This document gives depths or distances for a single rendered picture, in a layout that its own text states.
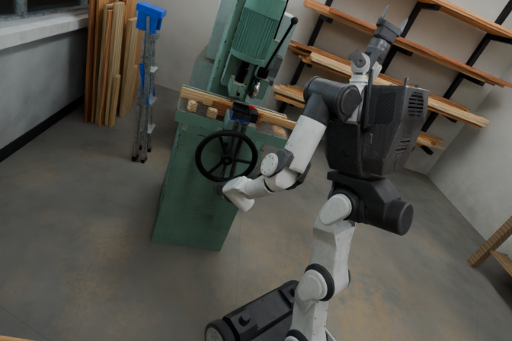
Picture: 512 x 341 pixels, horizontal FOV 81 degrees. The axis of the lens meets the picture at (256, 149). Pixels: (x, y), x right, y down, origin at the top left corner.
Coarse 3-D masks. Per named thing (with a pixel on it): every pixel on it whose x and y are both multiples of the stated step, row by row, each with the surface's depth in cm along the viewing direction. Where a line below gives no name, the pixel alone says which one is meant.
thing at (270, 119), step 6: (204, 102) 159; (210, 102) 159; (264, 114) 167; (264, 120) 169; (270, 120) 170; (276, 120) 170; (282, 120) 170; (288, 120) 172; (288, 126) 173; (294, 126) 174
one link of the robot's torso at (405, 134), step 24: (384, 96) 93; (408, 96) 91; (360, 120) 96; (384, 120) 93; (408, 120) 94; (336, 144) 105; (360, 144) 98; (384, 144) 94; (408, 144) 102; (336, 168) 109; (360, 168) 101; (384, 168) 97
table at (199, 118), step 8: (184, 104) 150; (200, 104) 158; (176, 112) 143; (184, 112) 144; (192, 112) 146; (200, 112) 150; (176, 120) 145; (184, 120) 146; (192, 120) 146; (200, 120) 147; (208, 120) 148; (216, 120) 148; (208, 128) 150; (216, 128) 150; (264, 128) 161; (272, 128) 165; (256, 136) 156; (264, 136) 156; (272, 136) 157; (280, 136) 159; (288, 136) 163; (272, 144) 159; (280, 144) 160
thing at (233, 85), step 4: (232, 76) 161; (232, 80) 155; (228, 84) 164; (232, 84) 152; (236, 84) 152; (240, 84) 153; (244, 84) 155; (228, 88) 161; (232, 88) 153; (236, 88) 153; (240, 88) 153; (244, 88) 154; (232, 92) 154; (236, 92) 154; (240, 92) 154; (232, 96) 155; (236, 96) 155; (240, 96) 155
